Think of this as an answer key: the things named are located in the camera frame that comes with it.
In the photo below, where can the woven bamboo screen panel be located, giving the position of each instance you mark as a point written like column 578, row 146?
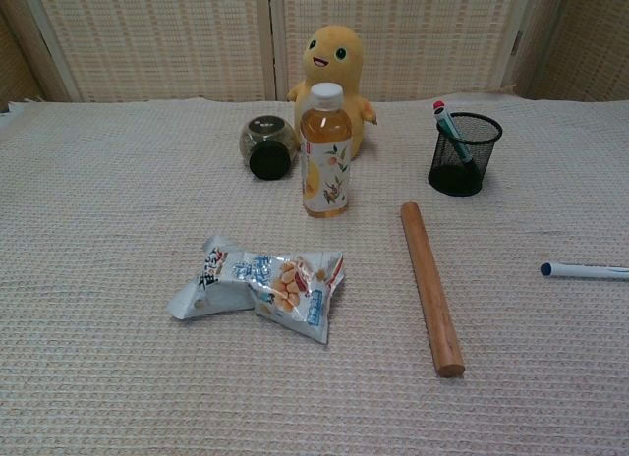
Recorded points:
column 585, row 38
column 162, row 38
column 417, row 33
column 19, row 43

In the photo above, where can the black mesh pen holder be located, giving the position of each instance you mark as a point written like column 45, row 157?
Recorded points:
column 449, row 177

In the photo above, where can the white marker with blue cap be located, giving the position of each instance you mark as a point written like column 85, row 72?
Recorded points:
column 585, row 270

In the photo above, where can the markers with red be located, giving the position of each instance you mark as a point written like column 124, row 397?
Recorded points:
column 439, row 104

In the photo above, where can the green marker with red cap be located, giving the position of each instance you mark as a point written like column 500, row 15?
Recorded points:
column 454, row 136

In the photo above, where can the wooden rolling pin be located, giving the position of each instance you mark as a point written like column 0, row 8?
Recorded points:
column 427, row 279

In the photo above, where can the silver blue snack bag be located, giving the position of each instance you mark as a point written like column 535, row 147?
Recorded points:
column 275, row 284

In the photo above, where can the yellow plush toy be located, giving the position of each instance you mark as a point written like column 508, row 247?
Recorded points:
column 334, row 48

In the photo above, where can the glass jar black lid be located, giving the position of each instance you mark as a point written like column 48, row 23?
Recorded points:
column 268, row 142

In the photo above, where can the tea bottle white cap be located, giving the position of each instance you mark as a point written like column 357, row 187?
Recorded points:
column 326, row 171

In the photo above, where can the beige woven tablecloth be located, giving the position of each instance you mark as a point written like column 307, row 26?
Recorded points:
column 147, row 377

